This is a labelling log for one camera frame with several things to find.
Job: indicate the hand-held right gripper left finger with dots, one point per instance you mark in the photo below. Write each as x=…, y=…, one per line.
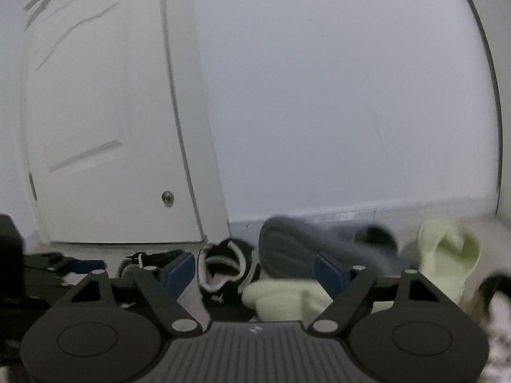
x=177, y=273

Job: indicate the light green slide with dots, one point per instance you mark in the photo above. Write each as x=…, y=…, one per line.
x=279, y=297
x=439, y=255

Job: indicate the white door frame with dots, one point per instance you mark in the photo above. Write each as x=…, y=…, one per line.
x=191, y=127

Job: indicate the white door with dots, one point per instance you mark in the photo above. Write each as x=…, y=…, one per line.
x=99, y=107

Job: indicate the white baseboard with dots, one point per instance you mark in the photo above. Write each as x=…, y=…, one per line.
x=399, y=211

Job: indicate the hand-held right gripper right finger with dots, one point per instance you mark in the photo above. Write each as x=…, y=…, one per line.
x=329, y=275

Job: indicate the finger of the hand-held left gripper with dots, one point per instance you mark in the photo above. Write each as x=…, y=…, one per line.
x=90, y=266

